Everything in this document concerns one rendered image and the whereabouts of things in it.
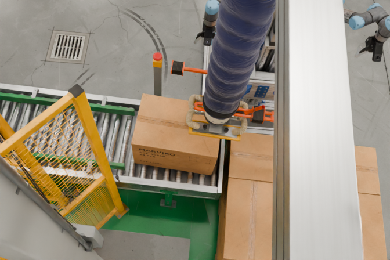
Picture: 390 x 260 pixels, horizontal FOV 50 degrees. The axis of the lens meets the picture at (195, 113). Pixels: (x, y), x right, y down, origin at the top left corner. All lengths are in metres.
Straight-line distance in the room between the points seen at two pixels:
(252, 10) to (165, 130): 1.45
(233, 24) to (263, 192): 1.78
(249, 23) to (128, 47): 2.79
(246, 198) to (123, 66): 1.90
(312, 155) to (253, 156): 2.72
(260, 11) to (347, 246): 1.21
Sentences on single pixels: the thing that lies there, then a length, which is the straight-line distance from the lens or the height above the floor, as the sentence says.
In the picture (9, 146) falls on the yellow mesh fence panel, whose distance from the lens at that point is 1.72.
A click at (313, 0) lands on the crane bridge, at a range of 0.79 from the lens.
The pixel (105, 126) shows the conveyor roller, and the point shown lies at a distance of 3.38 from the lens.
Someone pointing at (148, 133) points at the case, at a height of 0.95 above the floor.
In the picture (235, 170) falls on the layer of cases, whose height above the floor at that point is 0.54.
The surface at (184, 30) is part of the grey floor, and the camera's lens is 4.55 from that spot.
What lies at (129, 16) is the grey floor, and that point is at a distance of 4.66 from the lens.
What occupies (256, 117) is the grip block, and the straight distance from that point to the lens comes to 2.63.
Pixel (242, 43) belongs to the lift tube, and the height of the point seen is 2.14.
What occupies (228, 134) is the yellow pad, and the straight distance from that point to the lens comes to 2.68.
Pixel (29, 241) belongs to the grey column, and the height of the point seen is 2.43.
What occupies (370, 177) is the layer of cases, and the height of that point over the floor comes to 0.54.
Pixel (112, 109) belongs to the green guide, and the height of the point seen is 0.64.
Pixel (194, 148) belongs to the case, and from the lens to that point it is 2.86.
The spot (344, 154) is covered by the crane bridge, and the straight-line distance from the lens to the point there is 0.65.
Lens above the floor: 3.61
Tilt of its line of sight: 64 degrees down
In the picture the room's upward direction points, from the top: 10 degrees clockwise
